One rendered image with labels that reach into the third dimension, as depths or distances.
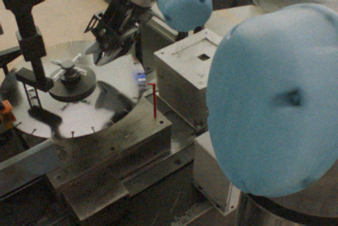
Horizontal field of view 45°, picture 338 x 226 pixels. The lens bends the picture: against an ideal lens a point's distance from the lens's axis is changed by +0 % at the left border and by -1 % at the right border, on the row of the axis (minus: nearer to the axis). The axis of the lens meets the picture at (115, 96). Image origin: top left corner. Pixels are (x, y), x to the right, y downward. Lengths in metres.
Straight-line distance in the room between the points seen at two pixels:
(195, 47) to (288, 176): 0.85
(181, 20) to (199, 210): 0.46
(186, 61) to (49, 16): 0.69
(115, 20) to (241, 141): 0.54
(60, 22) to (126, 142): 0.73
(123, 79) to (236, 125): 0.64
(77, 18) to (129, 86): 0.69
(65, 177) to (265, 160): 0.65
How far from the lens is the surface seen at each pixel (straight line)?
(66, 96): 0.87
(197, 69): 1.00
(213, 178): 0.86
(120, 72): 0.92
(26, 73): 0.86
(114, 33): 0.76
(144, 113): 0.96
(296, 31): 0.25
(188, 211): 0.92
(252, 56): 0.25
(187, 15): 0.61
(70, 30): 1.46
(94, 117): 0.82
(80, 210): 0.84
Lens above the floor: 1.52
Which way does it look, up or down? 42 degrees down
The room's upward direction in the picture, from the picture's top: 7 degrees counter-clockwise
